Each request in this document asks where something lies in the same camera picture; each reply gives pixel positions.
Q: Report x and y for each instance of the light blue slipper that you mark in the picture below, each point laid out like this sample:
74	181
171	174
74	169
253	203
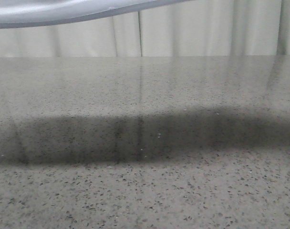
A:
34	13

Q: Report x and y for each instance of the pale green curtain backdrop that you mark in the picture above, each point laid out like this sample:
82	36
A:
187	28

